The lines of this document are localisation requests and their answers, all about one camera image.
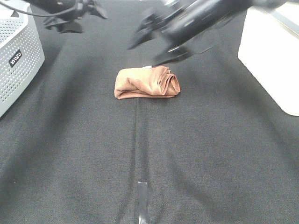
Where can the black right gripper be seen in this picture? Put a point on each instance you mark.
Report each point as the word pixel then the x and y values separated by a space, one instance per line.
pixel 183 24

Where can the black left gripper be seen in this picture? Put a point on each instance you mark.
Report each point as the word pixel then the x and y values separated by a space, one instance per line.
pixel 71 10

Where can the brown towel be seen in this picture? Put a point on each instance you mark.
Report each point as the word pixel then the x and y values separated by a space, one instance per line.
pixel 155 82

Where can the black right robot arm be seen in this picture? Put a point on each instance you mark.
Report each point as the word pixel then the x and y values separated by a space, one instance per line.
pixel 223 11

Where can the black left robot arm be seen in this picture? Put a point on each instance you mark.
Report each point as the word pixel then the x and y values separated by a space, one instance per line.
pixel 45 5

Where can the grey perforated basket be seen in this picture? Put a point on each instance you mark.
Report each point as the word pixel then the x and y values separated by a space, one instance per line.
pixel 21 52

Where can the white plastic bin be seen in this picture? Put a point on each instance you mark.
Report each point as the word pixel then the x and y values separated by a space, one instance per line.
pixel 269 49

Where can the grey tape strip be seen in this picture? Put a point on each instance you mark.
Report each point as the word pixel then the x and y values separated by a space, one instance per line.
pixel 143 202

